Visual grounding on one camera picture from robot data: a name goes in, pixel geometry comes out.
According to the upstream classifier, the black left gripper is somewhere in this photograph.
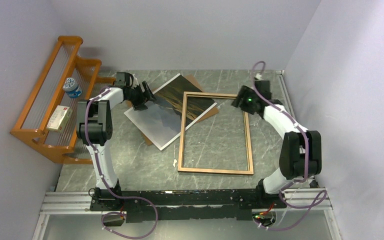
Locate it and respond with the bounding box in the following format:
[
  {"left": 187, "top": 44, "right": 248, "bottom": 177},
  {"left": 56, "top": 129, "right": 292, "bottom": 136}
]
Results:
[{"left": 126, "top": 81, "right": 158, "bottom": 111}]

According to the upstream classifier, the landscape photo print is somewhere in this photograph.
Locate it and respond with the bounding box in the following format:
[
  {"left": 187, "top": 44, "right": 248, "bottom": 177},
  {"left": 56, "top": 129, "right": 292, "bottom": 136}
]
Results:
[{"left": 123, "top": 73, "right": 218, "bottom": 152}]

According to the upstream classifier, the wooden picture frame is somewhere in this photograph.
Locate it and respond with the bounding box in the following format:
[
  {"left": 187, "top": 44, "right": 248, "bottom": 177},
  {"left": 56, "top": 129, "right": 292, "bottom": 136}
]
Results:
[{"left": 177, "top": 91, "right": 255, "bottom": 176}]

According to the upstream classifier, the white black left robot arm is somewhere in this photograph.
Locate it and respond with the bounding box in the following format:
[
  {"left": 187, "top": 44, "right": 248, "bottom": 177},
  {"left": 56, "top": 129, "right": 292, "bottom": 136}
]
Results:
[{"left": 76, "top": 72, "right": 156, "bottom": 210}]

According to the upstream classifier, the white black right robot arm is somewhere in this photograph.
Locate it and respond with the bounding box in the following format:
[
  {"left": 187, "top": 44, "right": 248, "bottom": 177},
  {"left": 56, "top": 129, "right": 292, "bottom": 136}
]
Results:
[{"left": 231, "top": 80, "right": 322, "bottom": 208}]

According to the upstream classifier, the brown backing board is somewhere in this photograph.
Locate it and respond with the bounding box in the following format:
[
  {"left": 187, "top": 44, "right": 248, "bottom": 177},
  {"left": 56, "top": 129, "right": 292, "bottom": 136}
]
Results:
[{"left": 125, "top": 74, "right": 220, "bottom": 147}]

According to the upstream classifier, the blue white round tub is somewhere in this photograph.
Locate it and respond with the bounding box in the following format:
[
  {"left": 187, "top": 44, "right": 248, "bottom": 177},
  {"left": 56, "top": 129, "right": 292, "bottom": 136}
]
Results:
[{"left": 62, "top": 77, "right": 83, "bottom": 99}]

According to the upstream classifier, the white red small box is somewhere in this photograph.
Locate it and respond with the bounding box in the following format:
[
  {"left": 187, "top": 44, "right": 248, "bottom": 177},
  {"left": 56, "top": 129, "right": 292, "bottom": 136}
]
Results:
[{"left": 46, "top": 105, "right": 73, "bottom": 133}]

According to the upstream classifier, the orange wooden rack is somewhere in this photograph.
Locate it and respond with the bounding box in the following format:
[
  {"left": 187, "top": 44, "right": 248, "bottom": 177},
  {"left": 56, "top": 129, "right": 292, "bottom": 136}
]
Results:
[{"left": 10, "top": 35, "right": 115, "bottom": 164}]

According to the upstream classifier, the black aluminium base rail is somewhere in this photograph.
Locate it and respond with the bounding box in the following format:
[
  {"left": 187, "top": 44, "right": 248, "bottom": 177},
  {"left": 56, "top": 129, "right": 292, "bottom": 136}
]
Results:
[{"left": 39, "top": 188, "right": 332, "bottom": 223}]

